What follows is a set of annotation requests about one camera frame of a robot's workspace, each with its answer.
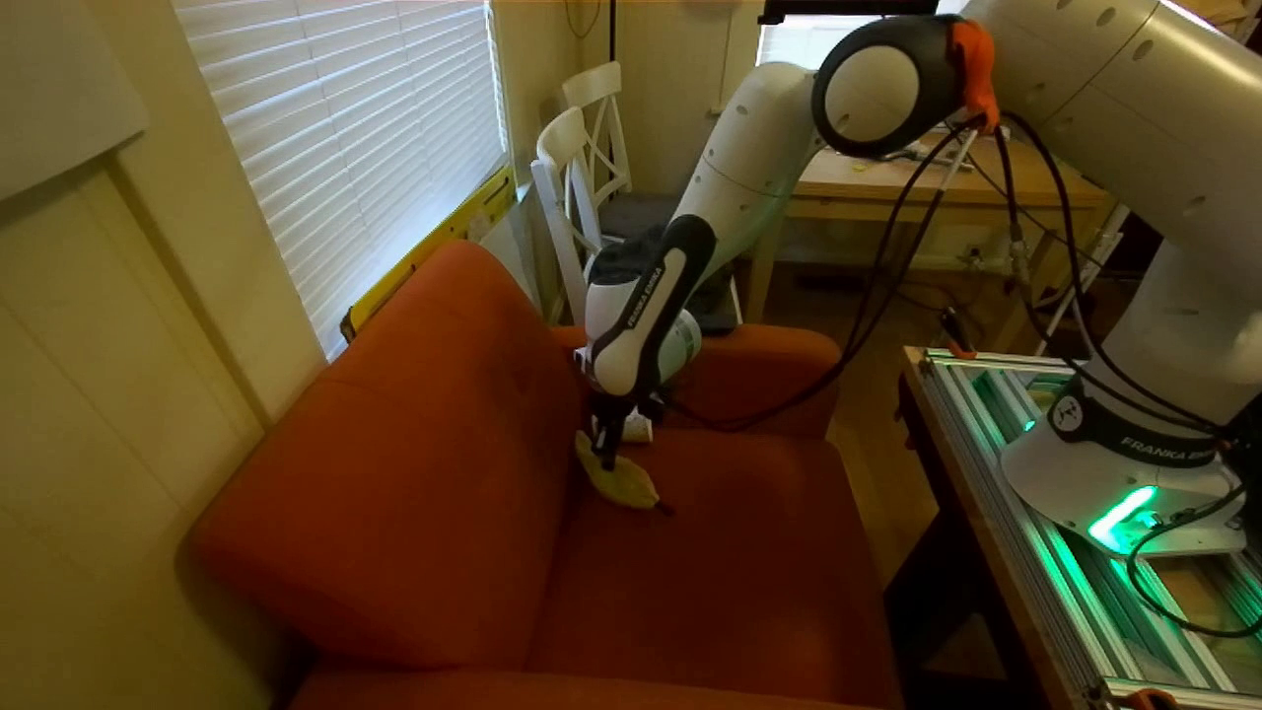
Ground orange armchair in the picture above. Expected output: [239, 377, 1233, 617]
[181, 238, 905, 710]

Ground yellow spirit level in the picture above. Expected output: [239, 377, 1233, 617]
[337, 164, 521, 343]

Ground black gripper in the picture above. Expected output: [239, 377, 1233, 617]
[585, 348, 653, 475]

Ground white slatted-back chair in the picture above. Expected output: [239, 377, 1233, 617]
[561, 59, 640, 206]

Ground dark grey seat cushion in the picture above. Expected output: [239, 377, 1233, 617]
[600, 192, 741, 330]

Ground yellow banana-shaped case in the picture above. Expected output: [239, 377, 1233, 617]
[573, 431, 667, 518]

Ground black cable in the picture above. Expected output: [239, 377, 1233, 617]
[988, 113, 1239, 436]
[663, 113, 980, 435]
[1121, 477, 1262, 644]

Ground round pressure gauge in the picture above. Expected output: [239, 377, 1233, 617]
[1043, 388, 1096, 447]

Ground white window blinds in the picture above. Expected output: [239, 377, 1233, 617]
[168, 0, 514, 364]

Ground aluminium frame table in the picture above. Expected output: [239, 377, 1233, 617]
[893, 343, 1262, 710]

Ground light wooden desk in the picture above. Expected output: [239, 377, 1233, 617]
[746, 134, 1117, 327]

